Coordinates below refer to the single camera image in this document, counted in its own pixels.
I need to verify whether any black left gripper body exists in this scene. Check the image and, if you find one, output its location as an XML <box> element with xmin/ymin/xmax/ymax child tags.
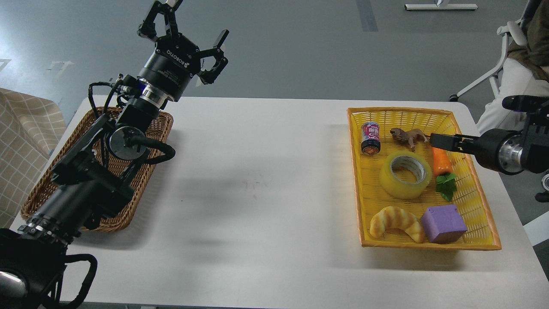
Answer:
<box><xmin>139</xmin><ymin>34</ymin><xmax>199</xmax><ymax>102</ymax></box>

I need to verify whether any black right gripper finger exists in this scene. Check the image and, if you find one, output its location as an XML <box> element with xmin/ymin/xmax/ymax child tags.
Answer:
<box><xmin>431</xmin><ymin>142</ymin><xmax>472</xmax><ymax>153</ymax></box>
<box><xmin>430</xmin><ymin>133</ymin><xmax>479</xmax><ymax>146</ymax></box>

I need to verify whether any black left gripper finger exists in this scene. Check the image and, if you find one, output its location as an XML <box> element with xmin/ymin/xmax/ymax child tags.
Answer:
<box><xmin>196</xmin><ymin>30</ymin><xmax>229</xmax><ymax>85</ymax></box>
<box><xmin>137</xmin><ymin>0</ymin><xmax>184</xmax><ymax>43</ymax></box>

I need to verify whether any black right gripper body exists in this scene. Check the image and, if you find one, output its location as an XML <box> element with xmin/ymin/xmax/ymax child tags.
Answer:
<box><xmin>467</xmin><ymin>129</ymin><xmax>524</xmax><ymax>172</ymax></box>

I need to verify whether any yellow tape roll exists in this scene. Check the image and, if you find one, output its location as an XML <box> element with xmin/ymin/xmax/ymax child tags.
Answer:
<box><xmin>379</xmin><ymin>151</ymin><xmax>433</xmax><ymax>200</ymax></box>

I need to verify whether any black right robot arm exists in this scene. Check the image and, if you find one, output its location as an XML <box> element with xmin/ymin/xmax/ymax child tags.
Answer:
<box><xmin>431</xmin><ymin>95</ymin><xmax>549</xmax><ymax>175</ymax></box>

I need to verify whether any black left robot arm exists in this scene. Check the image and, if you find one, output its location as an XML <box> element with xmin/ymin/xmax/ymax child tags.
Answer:
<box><xmin>1</xmin><ymin>0</ymin><xmax>229</xmax><ymax>309</ymax></box>

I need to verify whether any orange toy carrot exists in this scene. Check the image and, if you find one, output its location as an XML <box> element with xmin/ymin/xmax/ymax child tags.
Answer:
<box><xmin>431</xmin><ymin>147</ymin><xmax>457</xmax><ymax>201</ymax></box>

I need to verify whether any brown toy lion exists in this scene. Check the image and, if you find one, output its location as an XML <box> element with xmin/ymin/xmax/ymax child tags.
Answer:
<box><xmin>390</xmin><ymin>127</ymin><xmax>430</xmax><ymax>152</ymax></box>

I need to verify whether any yellow plastic basket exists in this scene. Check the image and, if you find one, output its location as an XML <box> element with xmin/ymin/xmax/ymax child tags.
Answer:
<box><xmin>347</xmin><ymin>107</ymin><xmax>501</xmax><ymax>251</ymax></box>

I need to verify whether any small soda can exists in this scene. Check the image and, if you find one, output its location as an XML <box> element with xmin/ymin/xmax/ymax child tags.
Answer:
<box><xmin>361</xmin><ymin>121</ymin><xmax>381</xmax><ymax>156</ymax></box>

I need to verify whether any purple foam cube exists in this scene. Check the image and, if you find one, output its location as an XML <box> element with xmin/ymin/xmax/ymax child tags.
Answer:
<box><xmin>420</xmin><ymin>205</ymin><xmax>468</xmax><ymax>244</ymax></box>

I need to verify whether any seated person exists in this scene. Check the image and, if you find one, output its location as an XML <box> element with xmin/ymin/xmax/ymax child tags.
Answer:
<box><xmin>477</xmin><ymin>0</ymin><xmax>549</xmax><ymax>134</ymax></box>

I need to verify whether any toy croissant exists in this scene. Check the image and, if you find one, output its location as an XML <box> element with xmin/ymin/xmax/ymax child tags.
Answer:
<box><xmin>369</xmin><ymin>206</ymin><xmax>425</xmax><ymax>244</ymax></box>

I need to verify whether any white office chair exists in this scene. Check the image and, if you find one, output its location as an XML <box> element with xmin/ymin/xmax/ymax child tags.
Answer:
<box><xmin>448</xmin><ymin>0</ymin><xmax>541</xmax><ymax>102</ymax></box>

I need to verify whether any white stand base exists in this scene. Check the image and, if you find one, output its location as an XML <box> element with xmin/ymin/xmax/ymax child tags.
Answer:
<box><xmin>404</xmin><ymin>0</ymin><xmax>478</xmax><ymax>11</ymax></box>

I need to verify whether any beige checkered cloth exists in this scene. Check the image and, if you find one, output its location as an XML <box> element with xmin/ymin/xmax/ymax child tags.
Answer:
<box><xmin>0</xmin><ymin>88</ymin><xmax>66</xmax><ymax>227</ymax></box>

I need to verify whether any brown wicker basket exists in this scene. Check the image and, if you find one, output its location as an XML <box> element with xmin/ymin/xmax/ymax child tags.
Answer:
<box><xmin>20</xmin><ymin>109</ymin><xmax>173</xmax><ymax>233</ymax></box>

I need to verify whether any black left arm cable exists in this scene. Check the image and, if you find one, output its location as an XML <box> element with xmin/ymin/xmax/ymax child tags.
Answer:
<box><xmin>88</xmin><ymin>74</ymin><xmax>176</xmax><ymax>166</ymax></box>

